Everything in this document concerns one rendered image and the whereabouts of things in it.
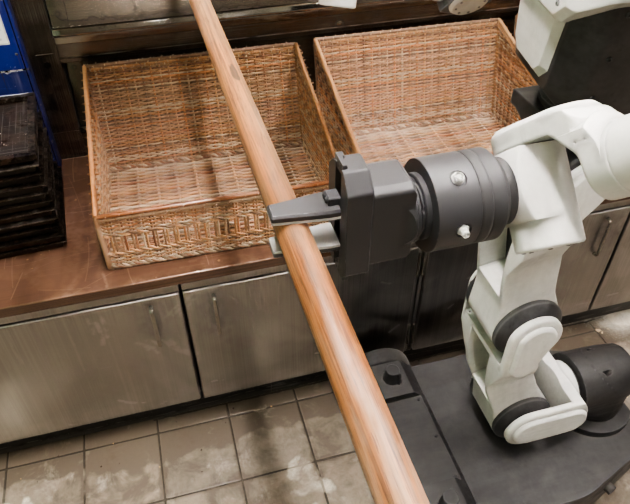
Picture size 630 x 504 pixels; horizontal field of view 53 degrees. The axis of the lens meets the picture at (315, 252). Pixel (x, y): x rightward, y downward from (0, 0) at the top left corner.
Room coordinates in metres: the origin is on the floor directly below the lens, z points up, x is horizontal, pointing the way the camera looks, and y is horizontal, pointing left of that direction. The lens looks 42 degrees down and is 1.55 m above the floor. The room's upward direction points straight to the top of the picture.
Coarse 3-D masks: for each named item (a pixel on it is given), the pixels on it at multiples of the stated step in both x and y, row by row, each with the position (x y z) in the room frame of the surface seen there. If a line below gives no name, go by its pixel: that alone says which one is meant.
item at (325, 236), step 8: (320, 224) 0.45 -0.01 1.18; (328, 224) 0.45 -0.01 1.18; (312, 232) 0.43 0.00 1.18; (320, 232) 0.43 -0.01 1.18; (328, 232) 0.43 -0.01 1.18; (272, 240) 0.42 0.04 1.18; (320, 240) 0.42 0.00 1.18; (328, 240) 0.42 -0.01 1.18; (336, 240) 0.42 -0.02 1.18; (272, 248) 0.41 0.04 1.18; (280, 248) 0.41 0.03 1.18; (320, 248) 0.41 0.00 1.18; (328, 248) 0.42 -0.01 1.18; (336, 248) 0.42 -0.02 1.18; (280, 256) 0.41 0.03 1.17
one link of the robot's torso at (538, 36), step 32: (544, 0) 0.81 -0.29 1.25; (576, 0) 0.74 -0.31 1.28; (608, 0) 0.72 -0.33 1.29; (544, 32) 0.81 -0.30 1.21; (576, 32) 0.76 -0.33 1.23; (608, 32) 0.73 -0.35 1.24; (544, 64) 0.79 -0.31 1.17; (576, 64) 0.76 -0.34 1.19; (608, 64) 0.74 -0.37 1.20; (544, 96) 0.85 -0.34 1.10; (576, 96) 0.76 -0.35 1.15; (608, 96) 0.75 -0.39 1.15
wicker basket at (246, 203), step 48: (240, 48) 1.55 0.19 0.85; (288, 48) 1.58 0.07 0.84; (96, 96) 1.44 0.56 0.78; (144, 96) 1.47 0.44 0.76; (192, 96) 1.50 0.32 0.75; (288, 96) 1.55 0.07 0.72; (96, 144) 1.27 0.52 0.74; (144, 144) 1.43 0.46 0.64; (240, 144) 1.48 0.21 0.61; (288, 144) 1.51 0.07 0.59; (96, 192) 1.09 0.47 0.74; (144, 192) 1.29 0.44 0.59; (192, 192) 1.28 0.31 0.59; (240, 192) 1.28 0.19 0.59; (144, 240) 1.03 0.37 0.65; (192, 240) 1.06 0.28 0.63; (240, 240) 1.08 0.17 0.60
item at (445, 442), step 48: (384, 384) 0.97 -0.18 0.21; (432, 384) 1.00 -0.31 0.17; (624, 384) 0.89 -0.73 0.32; (432, 432) 0.84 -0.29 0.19; (480, 432) 0.85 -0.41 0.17; (576, 432) 0.85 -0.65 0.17; (624, 432) 0.85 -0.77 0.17; (432, 480) 0.71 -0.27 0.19; (480, 480) 0.73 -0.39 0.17; (528, 480) 0.73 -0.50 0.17; (576, 480) 0.73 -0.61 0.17
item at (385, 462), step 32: (192, 0) 0.93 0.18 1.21; (224, 64) 0.71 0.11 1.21; (224, 96) 0.66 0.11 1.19; (256, 128) 0.57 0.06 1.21; (256, 160) 0.51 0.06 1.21; (288, 192) 0.46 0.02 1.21; (288, 256) 0.38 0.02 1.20; (320, 256) 0.38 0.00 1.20; (320, 288) 0.33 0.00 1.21; (320, 320) 0.30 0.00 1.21; (320, 352) 0.28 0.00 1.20; (352, 352) 0.27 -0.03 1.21; (352, 384) 0.25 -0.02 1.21; (352, 416) 0.23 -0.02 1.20; (384, 416) 0.22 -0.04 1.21; (384, 448) 0.20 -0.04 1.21; (384, 480) 0.18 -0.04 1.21; (416, 480) 0.18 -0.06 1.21
